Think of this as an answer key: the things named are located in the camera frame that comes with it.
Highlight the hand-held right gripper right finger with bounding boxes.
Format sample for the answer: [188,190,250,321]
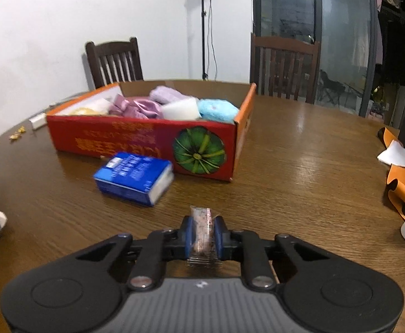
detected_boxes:
[213,216,342,290]

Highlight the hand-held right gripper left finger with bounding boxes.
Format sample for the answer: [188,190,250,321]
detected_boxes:
[67,216,192,291]

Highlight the small clear snack packet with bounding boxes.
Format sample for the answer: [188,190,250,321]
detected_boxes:
[187,206,223,268]

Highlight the red cardboard box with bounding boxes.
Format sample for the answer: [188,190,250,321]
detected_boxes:
[46,81,256,182]

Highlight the white wedge sponge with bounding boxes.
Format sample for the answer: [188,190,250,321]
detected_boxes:
[161,98,202,121]

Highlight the pink satin hair bonnet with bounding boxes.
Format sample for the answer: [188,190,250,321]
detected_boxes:
[109,94,164,120]

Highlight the yellow and white plush toy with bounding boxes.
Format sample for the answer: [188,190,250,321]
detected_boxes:
[70,107,100,116]

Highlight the purple fluffy headband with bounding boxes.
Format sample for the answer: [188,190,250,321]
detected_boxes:
[150,85,189,105]

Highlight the scattered yellow crumbs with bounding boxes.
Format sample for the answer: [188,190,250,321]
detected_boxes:
[0,127,27,143]

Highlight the blue tissue pack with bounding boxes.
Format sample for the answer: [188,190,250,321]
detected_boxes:
[93,152,174,207]

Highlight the white charger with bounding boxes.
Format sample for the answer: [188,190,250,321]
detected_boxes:
[29,113,47,130]

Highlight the light blue plush toy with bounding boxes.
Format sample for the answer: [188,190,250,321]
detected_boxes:
[197,99,240,123]

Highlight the dark wooden chair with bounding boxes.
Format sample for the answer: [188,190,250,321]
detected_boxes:
[250,33,321,105]
[85,37,144,91]

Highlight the orange leather piece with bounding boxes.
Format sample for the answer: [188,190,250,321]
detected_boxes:
[379,127,405,221]

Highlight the white paper scrap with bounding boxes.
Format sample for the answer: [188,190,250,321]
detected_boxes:
[378,140,405,169]

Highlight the black light stand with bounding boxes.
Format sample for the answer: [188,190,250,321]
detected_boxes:
[193,0,212,81]

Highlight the glass sliding door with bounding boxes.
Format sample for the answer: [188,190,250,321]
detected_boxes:
[252,0,405,129]

